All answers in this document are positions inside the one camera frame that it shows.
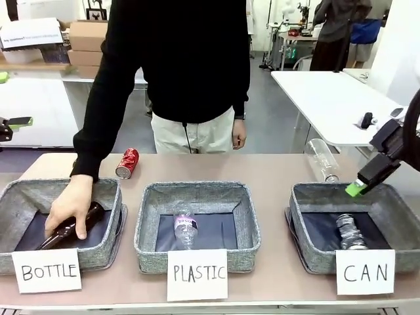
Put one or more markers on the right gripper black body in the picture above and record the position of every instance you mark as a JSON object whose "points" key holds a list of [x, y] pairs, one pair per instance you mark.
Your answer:
{"points": [[385, 164]]}

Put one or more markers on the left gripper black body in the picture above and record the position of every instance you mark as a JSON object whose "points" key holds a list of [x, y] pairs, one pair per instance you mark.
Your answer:
{"points": [[5, 131]]}

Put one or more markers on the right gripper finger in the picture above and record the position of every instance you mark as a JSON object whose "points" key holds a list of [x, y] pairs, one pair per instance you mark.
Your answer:
{"points": [[355, 189], [372, 183]]}

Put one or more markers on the brown glass bottle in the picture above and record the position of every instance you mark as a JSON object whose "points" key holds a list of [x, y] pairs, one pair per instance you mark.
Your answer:
{"points": [[95, 210]]}

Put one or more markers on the person's right forearm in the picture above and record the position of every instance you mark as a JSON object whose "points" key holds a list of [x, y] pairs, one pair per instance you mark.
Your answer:
{"points": [[90, 154]]}

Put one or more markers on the person's left forearm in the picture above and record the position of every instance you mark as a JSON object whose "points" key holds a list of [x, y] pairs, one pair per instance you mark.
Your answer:
{"points": [[241, 98]]}

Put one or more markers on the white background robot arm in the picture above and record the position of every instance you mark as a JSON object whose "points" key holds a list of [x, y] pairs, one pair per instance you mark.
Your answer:
{"points": [[285, 16]]}

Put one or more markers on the grey fabric basket can label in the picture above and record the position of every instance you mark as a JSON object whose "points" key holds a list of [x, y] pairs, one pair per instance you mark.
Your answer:
{"points": [[387, 210]]}

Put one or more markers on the crushed silver can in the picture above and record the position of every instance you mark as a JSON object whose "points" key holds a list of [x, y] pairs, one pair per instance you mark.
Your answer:
{"points": [[350, 231]]}

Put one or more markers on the grey fabric basket bottle label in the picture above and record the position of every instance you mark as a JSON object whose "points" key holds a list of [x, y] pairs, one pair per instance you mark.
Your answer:
{"points": [[19, 197]]}

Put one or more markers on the white paper sign CAN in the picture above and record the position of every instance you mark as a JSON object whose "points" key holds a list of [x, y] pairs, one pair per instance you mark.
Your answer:
{"points": [[365, 272]]}

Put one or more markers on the red cola can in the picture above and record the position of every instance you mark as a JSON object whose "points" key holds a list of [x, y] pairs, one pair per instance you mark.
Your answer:
{"points": [[128, 162]]}

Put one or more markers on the grey fabric basket plastic label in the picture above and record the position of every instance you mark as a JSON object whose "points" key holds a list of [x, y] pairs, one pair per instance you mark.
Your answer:
{"points": [[151, 229]]}

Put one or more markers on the person's right hand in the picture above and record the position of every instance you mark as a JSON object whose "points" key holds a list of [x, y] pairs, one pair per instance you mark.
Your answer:
{"points": [[72, 206]]}

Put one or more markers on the person's left hand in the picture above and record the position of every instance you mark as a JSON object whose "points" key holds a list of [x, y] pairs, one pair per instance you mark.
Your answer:
{"points": [[239, 133]]}

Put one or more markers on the white cabinet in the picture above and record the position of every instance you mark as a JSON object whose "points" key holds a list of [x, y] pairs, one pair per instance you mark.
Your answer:
{"points": [[36, 111]]}

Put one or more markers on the clear plastic bottle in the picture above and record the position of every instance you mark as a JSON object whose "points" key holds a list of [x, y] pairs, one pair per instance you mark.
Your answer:
{"points": [[321, 159]]}

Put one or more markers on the black cylindrical device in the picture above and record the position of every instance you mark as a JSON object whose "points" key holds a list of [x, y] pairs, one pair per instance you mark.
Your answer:
{"points": [[367, 120]]}

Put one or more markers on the green plastic object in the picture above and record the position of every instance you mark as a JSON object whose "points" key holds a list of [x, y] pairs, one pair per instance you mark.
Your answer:
{"points": [[3, 77]]}

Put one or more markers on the small grey phone-like device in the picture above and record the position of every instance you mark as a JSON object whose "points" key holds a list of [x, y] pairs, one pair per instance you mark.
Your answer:
{"points": [[397, 112]]}

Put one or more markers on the small cardboard box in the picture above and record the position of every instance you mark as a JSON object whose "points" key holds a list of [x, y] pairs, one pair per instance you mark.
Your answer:
{"points": [[88, 71]]}

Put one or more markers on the large white table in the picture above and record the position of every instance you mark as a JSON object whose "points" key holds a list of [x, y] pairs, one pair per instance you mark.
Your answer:
{"points": [[328, 101]]}

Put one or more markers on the white printed sign board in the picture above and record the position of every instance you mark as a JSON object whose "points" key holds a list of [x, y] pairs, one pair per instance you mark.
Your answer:
{"points": [[31, 33]]}

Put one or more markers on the medium cardboard box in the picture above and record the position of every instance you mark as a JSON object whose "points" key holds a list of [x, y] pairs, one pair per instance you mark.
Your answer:
{"points": [[85, 57]]}

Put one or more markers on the large cardboard box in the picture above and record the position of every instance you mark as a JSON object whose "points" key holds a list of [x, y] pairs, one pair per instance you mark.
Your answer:
{"points": [[88, 34]]}

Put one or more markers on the person in dark coat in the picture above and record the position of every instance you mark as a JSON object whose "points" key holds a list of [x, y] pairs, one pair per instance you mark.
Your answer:
{"points": [[338, 33]]}

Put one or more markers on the white paper sign BOTTLE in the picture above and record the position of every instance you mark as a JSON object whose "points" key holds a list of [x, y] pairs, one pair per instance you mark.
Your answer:
{"points": [[47, 270]]}

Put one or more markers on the person in black sweater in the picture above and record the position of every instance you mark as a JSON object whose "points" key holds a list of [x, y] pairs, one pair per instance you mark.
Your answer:
{"points": [[177, 59]]}

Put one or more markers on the crushed plastic bottle pink label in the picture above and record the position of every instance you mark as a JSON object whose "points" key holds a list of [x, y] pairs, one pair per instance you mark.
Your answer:
{"points": [[185, 228]]}

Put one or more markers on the white paper sign PLASTIC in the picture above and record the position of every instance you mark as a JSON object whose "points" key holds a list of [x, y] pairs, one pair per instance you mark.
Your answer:
{"points": [[197, 274]]}

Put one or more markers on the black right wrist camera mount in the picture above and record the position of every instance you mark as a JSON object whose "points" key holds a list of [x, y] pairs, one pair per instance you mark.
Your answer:
{"points": [[387, 136]]}

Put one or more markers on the black picture frame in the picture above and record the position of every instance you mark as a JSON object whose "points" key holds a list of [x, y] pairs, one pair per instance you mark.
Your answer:
{"points": [[96, 13]]}

